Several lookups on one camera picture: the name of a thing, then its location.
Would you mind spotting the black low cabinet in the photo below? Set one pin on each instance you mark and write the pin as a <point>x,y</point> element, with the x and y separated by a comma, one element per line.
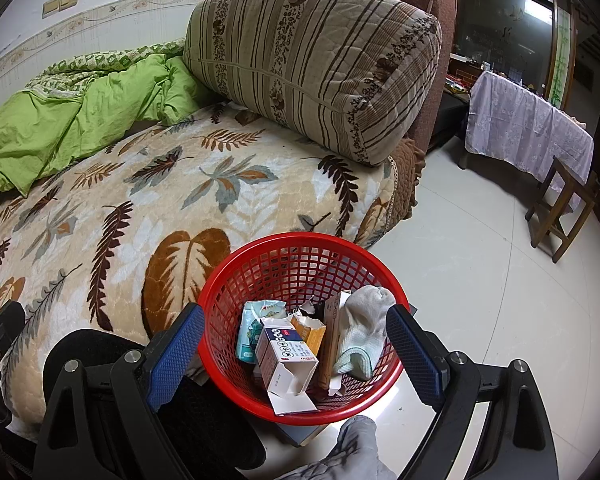
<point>447,120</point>

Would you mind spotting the white sock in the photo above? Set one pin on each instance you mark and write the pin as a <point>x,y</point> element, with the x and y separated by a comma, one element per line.
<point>365,320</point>

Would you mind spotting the grey cloth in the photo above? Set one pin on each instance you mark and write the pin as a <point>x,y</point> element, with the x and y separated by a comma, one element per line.
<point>355,450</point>

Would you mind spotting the grey flat box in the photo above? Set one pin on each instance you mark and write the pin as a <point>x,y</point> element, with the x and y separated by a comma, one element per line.
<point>300,432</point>

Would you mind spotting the orange box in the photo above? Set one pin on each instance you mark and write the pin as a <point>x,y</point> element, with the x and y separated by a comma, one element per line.
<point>312,335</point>

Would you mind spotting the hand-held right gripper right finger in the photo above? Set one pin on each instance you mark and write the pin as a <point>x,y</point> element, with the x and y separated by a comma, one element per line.
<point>412,355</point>

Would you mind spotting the striped floral pillow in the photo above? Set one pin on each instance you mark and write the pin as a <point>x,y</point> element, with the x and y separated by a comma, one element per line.
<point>305,60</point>

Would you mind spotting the glass door cabinet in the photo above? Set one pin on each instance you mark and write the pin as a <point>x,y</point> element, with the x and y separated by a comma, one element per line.
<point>505,20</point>

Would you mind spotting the green quilt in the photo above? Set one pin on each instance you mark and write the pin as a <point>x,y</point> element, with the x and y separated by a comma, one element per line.
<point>55,130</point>

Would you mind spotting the red plastic basket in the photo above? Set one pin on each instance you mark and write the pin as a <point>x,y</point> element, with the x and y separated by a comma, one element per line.
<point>290,260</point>

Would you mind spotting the black cloth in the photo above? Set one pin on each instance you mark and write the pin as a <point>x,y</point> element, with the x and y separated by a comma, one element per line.
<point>215,425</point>

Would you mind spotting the small white box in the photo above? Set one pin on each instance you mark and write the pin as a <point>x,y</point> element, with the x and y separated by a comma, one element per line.
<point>280,360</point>

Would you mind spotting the leaf print blanket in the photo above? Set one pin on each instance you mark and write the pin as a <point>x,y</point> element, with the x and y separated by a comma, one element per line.
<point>130,210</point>

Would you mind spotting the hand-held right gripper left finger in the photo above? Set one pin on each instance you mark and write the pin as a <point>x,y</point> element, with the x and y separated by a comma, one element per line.
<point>175,355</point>

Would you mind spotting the teal wipes packet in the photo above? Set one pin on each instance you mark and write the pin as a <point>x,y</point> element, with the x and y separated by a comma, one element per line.
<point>252,330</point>

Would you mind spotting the brown fringed cover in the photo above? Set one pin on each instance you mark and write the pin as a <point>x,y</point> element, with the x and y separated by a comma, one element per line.
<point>405,180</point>

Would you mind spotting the lilac tablecloth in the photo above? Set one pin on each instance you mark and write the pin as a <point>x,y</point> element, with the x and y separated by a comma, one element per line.
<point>520,115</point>

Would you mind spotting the wooden stool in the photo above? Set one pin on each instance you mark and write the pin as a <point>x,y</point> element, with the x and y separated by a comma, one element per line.
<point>575,195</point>

